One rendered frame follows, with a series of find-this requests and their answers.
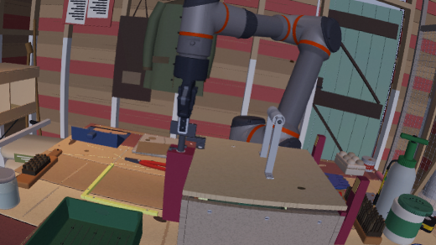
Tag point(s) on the small red white tin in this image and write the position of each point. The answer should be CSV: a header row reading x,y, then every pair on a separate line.
x,y
369,163

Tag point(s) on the beige roll with green label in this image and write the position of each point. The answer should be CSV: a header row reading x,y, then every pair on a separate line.
x,y
30,145

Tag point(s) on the maroon wide post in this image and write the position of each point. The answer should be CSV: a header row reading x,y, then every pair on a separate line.
x,y
175,184

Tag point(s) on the white sprayer with green pump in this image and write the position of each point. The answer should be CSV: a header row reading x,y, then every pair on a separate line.
x,y
397,180

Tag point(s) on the white green shaker tub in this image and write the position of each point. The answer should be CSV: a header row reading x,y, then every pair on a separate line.
x,y
405,219

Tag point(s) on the red pliers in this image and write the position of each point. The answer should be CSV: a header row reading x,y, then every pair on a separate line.
x,y
150,164

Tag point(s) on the tan wooden lid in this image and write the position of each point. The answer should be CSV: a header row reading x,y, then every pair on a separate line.
x,y
238,170

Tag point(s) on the blue box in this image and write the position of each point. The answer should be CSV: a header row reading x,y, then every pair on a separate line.
x,y
98,137

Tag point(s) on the black yellow tool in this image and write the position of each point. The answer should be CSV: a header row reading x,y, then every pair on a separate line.
x,y
428,225

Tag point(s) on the maroon slanted post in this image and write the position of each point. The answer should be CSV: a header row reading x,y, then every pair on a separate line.
x,y
354,208

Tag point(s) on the wooden shelf unit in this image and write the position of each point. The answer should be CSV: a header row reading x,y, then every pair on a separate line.
x,y
17,73

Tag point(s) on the wooden scrub brush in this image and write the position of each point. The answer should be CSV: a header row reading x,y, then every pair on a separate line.
x,y
35,167

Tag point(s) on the teal wooden door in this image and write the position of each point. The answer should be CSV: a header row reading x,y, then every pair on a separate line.
x,y
361,68

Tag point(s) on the grey flat bar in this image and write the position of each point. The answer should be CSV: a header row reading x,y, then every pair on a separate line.
x,y
23,132

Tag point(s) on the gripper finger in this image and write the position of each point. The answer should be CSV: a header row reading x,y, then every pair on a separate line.
x,y
186,105

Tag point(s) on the egg carton with eggs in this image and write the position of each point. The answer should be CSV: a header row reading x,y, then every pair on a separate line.
x,y
350,162

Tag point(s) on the yellow batten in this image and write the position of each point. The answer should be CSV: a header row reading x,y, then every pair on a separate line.
x,y
119,203
98,180

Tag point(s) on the brown flat pad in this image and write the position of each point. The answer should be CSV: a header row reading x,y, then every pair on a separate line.
x,y
150,149

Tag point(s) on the blue cloth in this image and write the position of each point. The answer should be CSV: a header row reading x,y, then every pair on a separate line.
x,y
337,180

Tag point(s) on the grey nest box body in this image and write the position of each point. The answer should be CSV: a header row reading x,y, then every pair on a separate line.
x,y
245,226

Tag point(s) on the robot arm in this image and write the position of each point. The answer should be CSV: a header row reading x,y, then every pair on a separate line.
x,y
306,68

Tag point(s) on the dark red mat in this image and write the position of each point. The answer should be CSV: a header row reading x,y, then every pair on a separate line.
x,y
13,230

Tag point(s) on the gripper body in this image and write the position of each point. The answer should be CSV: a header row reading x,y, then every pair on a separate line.
x,y
190,68

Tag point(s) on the grey bucket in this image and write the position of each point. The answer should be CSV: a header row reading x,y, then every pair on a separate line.
x,y
8,189

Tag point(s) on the tan flat board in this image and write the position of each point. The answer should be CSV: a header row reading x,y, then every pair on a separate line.
x,y
160,138

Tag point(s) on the brown cardboard sheet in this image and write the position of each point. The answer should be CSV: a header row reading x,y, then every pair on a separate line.
x,y
129,185

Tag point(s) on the maroon short post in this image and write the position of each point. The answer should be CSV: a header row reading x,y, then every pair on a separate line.
x,y
318,148

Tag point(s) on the green coat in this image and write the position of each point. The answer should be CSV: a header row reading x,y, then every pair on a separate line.
x,y
160,47

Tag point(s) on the brown apron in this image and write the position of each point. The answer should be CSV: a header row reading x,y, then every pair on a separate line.
x,y
131,58

